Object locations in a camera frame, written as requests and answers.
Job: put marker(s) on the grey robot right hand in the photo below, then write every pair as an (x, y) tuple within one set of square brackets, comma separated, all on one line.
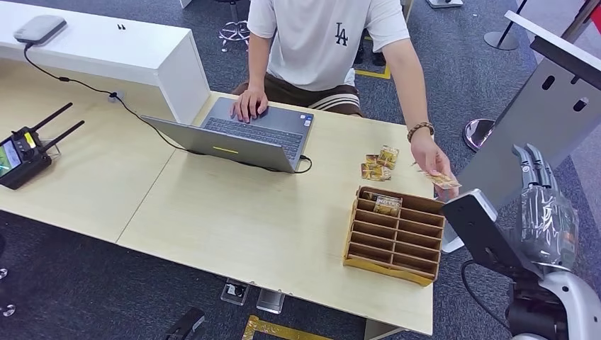
[(547, 225)]

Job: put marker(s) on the person's right hand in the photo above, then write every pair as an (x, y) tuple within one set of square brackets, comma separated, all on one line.
[(249, 104)]

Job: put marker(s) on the person's left hand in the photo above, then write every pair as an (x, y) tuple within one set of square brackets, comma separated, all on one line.
[(429, 155)]

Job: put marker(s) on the gold patterned card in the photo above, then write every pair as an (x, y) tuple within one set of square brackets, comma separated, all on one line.
[(374, 172), (371, 159), (389, 156), (442, 181)]

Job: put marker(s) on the person's left forearm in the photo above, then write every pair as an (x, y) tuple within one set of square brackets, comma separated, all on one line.
[(411, 94)]

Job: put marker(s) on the person's right forearm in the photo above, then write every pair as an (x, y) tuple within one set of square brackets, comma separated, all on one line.
[(258, 68)]

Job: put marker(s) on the gold hotel print card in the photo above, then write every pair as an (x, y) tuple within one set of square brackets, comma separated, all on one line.
[(388, 206)]

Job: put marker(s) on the dark gold card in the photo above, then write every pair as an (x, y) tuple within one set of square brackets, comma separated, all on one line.
[(371, 195)]

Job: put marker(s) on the person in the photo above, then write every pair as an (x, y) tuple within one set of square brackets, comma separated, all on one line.
[(314, 44)]

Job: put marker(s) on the wooden slotted card organizer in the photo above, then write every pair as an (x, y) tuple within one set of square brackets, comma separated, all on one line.
[(399, 244)]

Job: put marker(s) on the grey laptop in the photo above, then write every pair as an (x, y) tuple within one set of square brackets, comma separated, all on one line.
[(244, 141)]

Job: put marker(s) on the chrome stanchion base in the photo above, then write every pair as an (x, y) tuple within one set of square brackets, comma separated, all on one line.
[(476, 133)]

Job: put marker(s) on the chrome chair base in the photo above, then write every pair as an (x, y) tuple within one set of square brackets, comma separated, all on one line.
[(235, 32)]

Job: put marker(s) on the short yellow floor tape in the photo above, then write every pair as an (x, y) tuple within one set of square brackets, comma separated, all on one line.
[(373, 74)]

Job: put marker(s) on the grey stanchion with pole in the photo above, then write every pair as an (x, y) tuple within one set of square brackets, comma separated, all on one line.
[(500, 41)]

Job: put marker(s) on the white counter shelf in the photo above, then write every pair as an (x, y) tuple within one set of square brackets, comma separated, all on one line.
[(117, 51)]

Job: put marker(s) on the white floor base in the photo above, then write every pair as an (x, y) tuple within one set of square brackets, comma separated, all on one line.
[(443, 3)]

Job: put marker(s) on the pale desk leg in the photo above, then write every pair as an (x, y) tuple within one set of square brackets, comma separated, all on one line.
[(378, 331)]

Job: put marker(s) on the clear acrylic block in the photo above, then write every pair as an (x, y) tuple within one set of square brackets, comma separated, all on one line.
[(270, 301), (235, 292)]

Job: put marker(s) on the clear acrylic stand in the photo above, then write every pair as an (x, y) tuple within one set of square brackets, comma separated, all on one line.
[(54, 149)]

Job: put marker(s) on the grey flat device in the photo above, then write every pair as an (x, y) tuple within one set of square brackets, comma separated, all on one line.
[(40, 29)]

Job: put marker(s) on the black angular object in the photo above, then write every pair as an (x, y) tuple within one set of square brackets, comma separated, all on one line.
[(187, 324)]

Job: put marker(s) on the yellow floor tape corner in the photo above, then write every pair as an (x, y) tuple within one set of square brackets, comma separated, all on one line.
[(277, 331)]

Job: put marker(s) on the black remote controller with antennas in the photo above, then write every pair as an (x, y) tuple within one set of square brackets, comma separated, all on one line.
[(23, 157)]

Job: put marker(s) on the chrome caster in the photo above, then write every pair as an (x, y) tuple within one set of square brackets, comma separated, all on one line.
[(7, 310), (3, 274)]

